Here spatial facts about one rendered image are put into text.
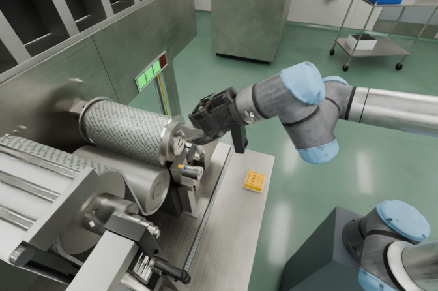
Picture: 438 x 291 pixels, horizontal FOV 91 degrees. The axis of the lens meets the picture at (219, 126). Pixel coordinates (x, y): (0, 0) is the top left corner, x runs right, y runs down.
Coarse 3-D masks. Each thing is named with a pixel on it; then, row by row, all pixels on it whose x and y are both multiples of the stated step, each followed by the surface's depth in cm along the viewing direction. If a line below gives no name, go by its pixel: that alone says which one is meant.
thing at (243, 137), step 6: (234, 126) 48; (240, 126) 48; (234, 132) 50; (240, 132) 49; (234, 138) 51; (240, 138) 51; (246, 138) 55; (234, 144) 53; (240, 144) 52; (246, 144) 54; (240, 150) 54
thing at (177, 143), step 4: (176, 132) 58; (180, 132) 58; (176, 136) 57; (180, 136) 59; (172, 140) 57; (176, 140) 57; (180, 140) 60; (184, 140) 63; (172, 144) 57; (176, 144) 58; (180, 144) 60; (184, 144) 63; (172, 148) 57; (176, 148) 58; (180, 148) 61; (172, 152) 58; (176, 152) 59; (180, 152) 62
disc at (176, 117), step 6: (174, 120) 58; (180, 120) 61; (168, 126) 55; (162, 132) 54; (162, 138) 54; (162, 144) 54; (162, 150) 55; (162, 156) 56; (162, 162) 57; (168, 162) 60
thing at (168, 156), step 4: (88, 112) 61; (176, 124) 57; (180, 124) 59; (184, 124) 63; (172, 128) 56; (176, 128) 58; (180, 128) 61; (168, 132) 55; (172, 132) 56; (168, 136) 55; (172, 136) 57; (168, 140) 55; (164, 144) 55; (168, 144) 55; (164, 148) 55; (168, 148) 56; (164, 152) 56; (168, 152) 57; (164, 156) 57; (168, 156) 57; (172, 156) 60; (176, 156) 62; (168, 160) 58; (172, 160) 60
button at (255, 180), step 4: (248, 172) 91; (252, 172) 91; (256, 172) 91; (248, 176) 90; (252, 176) 90; (256, 176) 90; (260, 176) 90; (264, 176) 90; (248, 180) 89; (252, 180) 89; (256, 180) 89; (260, 180) 89; (248, 184) 87; (252, 184) 87; (256, 184) 87; (260, 184) 87; (252, 188) 88; (256, 188) 87; (260, 188) 86
